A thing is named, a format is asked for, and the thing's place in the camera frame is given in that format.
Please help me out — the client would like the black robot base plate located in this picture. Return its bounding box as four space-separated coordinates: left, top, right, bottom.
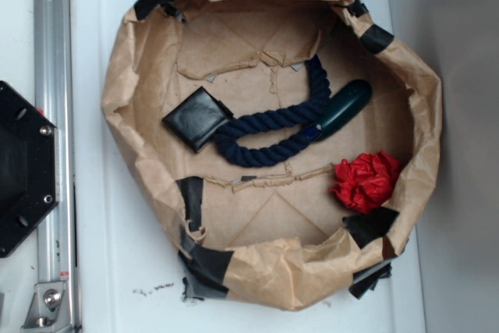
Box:
1 81 58 258

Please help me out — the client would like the crumpled red paper ball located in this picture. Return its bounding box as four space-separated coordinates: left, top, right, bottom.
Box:
328 151 402 214

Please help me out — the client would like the aluminium extrusion rail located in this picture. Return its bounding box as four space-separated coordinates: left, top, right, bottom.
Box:
32 0 77 285

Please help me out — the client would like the brown paper bag bin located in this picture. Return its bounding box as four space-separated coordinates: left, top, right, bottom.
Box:
101 0 442 310

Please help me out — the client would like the navy blue twisted rope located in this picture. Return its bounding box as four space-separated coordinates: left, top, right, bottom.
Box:
213 55 333 168

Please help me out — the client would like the metal corner bracket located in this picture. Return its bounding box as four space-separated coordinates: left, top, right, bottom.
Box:
20 281 74 333

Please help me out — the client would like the small black box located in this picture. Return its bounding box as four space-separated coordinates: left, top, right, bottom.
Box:
162 87 233 153

